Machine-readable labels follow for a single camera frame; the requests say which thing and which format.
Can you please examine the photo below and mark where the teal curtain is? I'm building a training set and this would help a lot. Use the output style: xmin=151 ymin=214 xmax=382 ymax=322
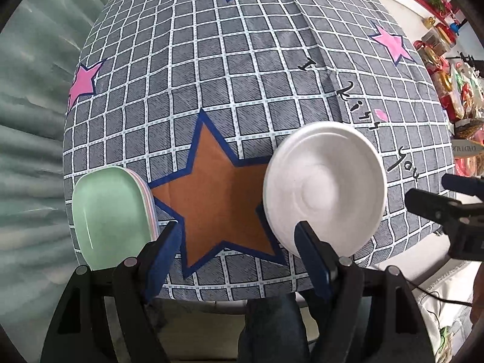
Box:
xmin=1 ymin=0 xmax=107 ymax=362

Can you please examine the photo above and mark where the person's right hand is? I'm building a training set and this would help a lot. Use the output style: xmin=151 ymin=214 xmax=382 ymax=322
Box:
xmin=470 ymin=263 xmax=484 ymax=325

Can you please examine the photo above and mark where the large white paper plate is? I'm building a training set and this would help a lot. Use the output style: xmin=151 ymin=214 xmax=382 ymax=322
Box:
xmin=263 ymin=121 xmax=387 ymax=257

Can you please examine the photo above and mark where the black cable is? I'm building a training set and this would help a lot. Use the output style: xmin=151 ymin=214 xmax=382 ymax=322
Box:
xmin=406 ymin=279 xmax=473 ymax=309

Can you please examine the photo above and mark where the grey checked star tablecloth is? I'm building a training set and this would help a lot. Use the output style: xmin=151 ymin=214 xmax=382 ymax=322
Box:
xmin=61 ymin=0 xmax=457 ymax=303

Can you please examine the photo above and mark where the green plastic plate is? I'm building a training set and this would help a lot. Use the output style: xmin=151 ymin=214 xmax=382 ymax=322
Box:
xmin=71 ymin=166 xmax=152 ymax=270

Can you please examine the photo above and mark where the pink plastic plate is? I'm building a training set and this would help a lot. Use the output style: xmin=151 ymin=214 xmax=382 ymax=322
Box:
xmin=125 ymin=168 xmax=159 ymax=241

